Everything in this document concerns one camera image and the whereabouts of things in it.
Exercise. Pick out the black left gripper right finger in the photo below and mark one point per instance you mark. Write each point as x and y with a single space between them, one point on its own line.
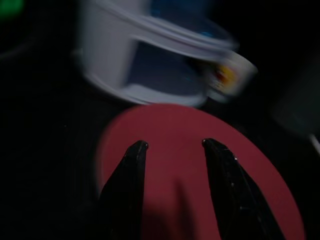
232 195

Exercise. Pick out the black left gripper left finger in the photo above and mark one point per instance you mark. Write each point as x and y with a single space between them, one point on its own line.
125 190

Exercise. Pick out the dark red round plate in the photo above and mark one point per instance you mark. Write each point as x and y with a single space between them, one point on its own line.
175 140

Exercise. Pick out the small printed paper cup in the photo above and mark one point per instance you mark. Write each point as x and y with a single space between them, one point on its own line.
240 67

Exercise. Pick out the white round lidded container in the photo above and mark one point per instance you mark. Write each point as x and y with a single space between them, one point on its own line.
107 50

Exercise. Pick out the green round object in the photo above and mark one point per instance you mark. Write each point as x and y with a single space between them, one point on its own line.
8 7

